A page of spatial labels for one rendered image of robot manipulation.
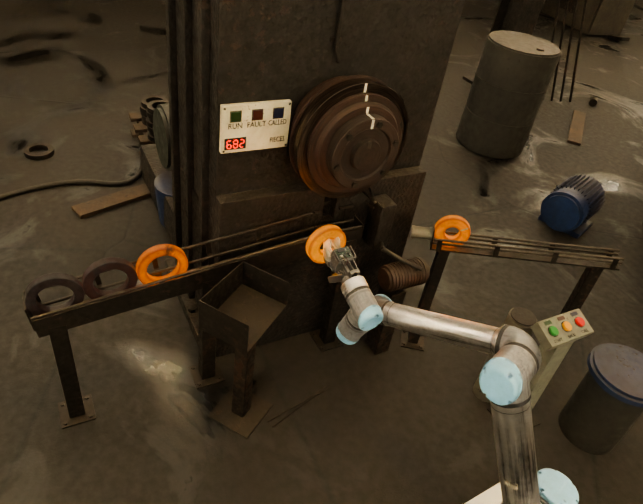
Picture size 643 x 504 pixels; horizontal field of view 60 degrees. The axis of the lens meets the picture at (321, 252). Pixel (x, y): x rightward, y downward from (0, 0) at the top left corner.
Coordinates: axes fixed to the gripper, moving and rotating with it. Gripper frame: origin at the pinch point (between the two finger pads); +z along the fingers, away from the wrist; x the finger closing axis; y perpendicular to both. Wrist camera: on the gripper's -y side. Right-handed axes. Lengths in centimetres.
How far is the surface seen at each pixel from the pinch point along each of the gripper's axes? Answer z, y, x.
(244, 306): -6.4, -23.0, 30.8
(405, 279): -7, -35, -46
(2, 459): -14, -82, 122
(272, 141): 37.6, 14.8, 9.9
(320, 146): 23.2, 24.4, -1.1
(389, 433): -59, -71, -24
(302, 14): 52, 57, 2
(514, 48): 161, -45, -245
